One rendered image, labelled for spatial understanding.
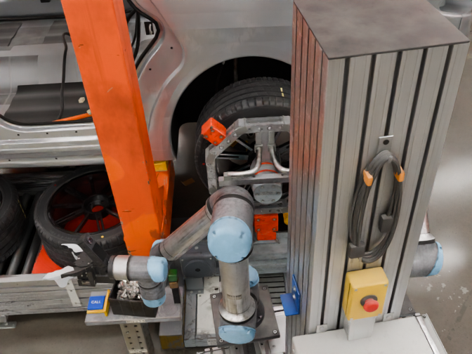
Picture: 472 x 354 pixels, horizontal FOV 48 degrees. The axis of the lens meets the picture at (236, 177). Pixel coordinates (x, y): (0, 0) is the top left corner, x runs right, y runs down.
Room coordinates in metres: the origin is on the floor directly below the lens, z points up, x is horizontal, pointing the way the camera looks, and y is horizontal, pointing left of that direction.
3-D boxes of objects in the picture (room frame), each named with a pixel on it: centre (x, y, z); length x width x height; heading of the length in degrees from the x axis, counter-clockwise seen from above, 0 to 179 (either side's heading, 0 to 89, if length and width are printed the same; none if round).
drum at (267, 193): (1.85, -0.14, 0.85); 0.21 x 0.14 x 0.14; 179
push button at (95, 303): (1.50, 0.67, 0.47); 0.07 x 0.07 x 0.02; 89
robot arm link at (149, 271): (1.05, 0.28, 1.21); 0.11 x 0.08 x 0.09; 82
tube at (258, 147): (1.80, -0.04, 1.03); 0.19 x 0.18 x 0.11; 179
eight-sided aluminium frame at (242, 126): (1.92, -0.14, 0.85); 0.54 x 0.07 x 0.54; 89
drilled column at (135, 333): (1.49, 0.53, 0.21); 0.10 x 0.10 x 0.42; 89
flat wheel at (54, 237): (2.15, 0.77, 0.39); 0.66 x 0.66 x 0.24
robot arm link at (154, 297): (1.07, 0.28, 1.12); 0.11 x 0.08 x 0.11; 172
